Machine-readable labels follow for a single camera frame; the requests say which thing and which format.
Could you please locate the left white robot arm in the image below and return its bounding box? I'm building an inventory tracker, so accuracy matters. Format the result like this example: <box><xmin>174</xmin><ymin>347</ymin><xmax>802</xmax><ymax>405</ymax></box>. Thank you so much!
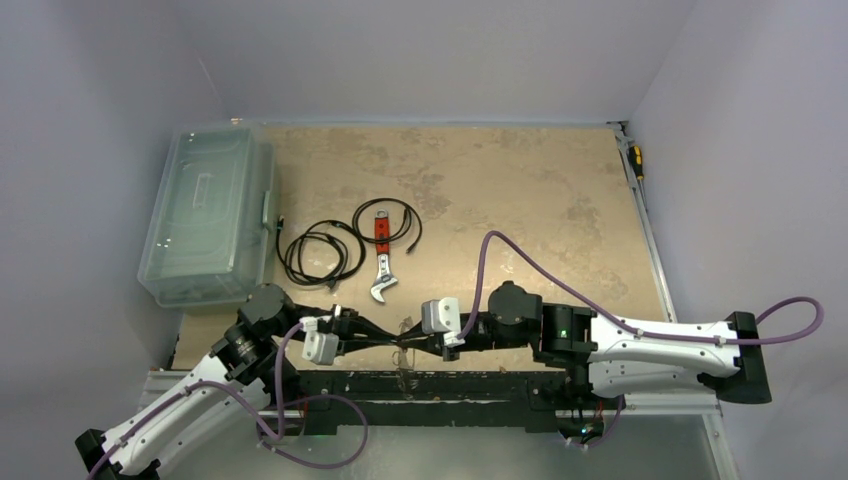
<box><xmin>75</xmin><ymin>283</ymin><xmax>397</xmax><ymax>479</ymax></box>

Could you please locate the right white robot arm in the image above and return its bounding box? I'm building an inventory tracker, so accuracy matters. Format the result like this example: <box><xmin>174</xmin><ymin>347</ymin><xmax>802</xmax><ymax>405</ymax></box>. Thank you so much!
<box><xmin>398</xmin><ymin>281</ymin><xmax>772</xmax><ymax>407</ymax></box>

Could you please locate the clear plastic storage box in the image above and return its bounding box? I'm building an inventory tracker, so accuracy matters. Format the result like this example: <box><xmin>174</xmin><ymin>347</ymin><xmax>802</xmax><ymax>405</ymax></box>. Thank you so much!
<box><xmin>138</xmin><ymin>124</ymin><xmax>278</xmax><ymax>310</ymax></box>

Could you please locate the yellow black screwdriver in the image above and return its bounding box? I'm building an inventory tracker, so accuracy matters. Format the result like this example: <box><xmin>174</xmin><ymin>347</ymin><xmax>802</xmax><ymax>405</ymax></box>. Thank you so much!
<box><xmin>627</xmin><ymin>145</ymin><xmax>644</xmax><ymax>183</ymax></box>

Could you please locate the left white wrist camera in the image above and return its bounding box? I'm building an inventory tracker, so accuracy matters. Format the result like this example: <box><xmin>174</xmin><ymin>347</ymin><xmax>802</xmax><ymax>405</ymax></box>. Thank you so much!
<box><xmin>300</xmin><ymin>315</ymin><xmax>340</xmax><ymax>366</ymax></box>

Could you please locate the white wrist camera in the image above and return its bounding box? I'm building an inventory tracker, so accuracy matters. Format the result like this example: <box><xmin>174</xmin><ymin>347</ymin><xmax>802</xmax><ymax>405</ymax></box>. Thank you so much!
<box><xmin>300</xmin><ymin>315</ymin><xmax>340</xmax><ymax>366</ymax></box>
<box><xmin>421</xmin><ymin>297</ymin><xmax>465</xmax><ymax>348</ymax></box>

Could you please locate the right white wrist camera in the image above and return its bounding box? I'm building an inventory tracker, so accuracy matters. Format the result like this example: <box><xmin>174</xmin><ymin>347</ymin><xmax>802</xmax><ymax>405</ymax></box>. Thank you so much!
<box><xmin>421</xmin><ymin>297</ymin><xmax>465</xmax><ymax>348</ymax></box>

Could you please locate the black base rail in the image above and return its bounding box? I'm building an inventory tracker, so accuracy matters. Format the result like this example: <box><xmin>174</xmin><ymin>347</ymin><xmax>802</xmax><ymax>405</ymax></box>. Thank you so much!
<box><xmin>258</xmin><ymin>369</ymin><xmax>617</xmax><ymax>435</ymax></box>

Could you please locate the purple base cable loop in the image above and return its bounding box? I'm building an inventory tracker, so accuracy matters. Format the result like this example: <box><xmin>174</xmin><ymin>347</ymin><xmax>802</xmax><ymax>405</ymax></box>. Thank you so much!
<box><xmin>255</xmin><ymin>395</ymin><xmax>369</xmax><ymax>470</ymax></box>

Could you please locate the black coiled cable left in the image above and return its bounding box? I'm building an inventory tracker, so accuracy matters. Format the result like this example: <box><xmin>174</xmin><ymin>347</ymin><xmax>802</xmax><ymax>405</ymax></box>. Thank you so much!
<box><xmin>275</xmin><ymin>215</ymin><xmax>367</xmax><ymax>294</ymax></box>

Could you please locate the black coiled cable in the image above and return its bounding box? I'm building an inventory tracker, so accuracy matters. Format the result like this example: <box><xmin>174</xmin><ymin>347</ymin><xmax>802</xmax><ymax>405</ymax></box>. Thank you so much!
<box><xmin>275</xmin><ymin>215</ymin><xmax>367</xmax><ymax>294</ymax></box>
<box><xmin>351</xmin><ymin>197</ymin><xmax>424</xmax><ymax>256</ymax></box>

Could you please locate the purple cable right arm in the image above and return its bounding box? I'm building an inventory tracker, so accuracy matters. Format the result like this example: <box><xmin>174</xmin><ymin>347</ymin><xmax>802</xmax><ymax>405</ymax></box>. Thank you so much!
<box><xmin>457</xmin><ymin>231</ymin><xmax>826</xmax><ymax>347</ymax></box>

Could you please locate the red handled adjustable wrench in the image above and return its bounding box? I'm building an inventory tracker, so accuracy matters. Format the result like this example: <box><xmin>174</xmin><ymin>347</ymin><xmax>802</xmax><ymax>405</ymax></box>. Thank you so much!
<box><xmin>370</xmin><ymin>209</ymin><xmax>398</xmax><ymax>304</ymax></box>

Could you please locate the black coiled cable right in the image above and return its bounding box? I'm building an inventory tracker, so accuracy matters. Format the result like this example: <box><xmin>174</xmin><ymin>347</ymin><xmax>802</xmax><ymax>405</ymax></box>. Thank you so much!
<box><xmin>351</xmin><ymin>197</ymin><xmax>424</xmax><ymax>256</ymax></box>

